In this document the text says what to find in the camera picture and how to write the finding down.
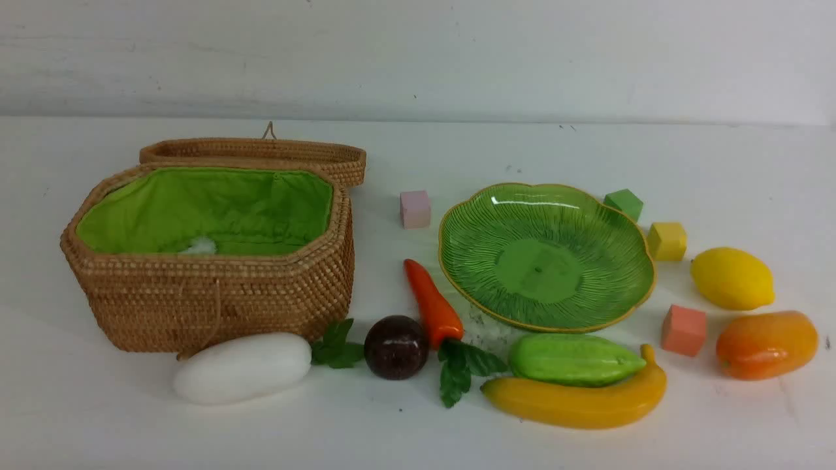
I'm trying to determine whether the dark purple round fruit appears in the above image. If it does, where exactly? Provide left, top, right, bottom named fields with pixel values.
left=364, top=315, right=429, bottom=381

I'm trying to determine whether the orange carrot with leaves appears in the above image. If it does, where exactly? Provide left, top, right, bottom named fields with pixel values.
left=403, top=258, right=508, bottom=409

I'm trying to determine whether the green chayote gourd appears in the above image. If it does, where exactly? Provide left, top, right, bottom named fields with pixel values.
left=508, top=334, right=646, bottom=388

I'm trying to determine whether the white radish with leaves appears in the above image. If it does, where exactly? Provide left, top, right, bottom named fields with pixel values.
left=172, top=321, right=364, bottom=405

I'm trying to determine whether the yellow banana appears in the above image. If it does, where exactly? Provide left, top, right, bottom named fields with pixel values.
left=480, top=344, right=667, bottom=430

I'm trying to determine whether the yellow lemon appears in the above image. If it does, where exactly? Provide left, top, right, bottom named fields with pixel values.
left=690, top=247, right=775, bottom=311

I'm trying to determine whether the orange mango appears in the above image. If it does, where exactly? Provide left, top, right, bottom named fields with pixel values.
left=715, top=310, right=819, bottom=381

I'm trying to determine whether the pink foam cube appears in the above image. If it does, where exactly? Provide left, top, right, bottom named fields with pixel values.
left=399, top=190, right=431, bottom=230

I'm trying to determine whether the woven wicker basket lid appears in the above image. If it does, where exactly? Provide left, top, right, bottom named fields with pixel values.
left=138, top=122, right=366, bottom=187

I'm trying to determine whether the green leaf-shaped glass plate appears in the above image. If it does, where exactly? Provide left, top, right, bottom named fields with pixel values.
left=437, top=182, right=658, bottom=334

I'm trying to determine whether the green foam cube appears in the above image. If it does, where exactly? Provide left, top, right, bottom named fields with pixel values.
left=603, top=189, right=644, bottom=223

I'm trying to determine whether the yellow foam cube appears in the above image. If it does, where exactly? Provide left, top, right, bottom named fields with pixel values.
left=647, top=222, right=687, bottom=262

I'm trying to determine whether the woven wicker basket green lining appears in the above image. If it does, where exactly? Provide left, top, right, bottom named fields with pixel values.
left=60, top=161, right=355, bottom=361

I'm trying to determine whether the salmon orange foam cube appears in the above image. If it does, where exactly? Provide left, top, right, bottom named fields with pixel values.
left=660, top=304, right=707, bottom=358

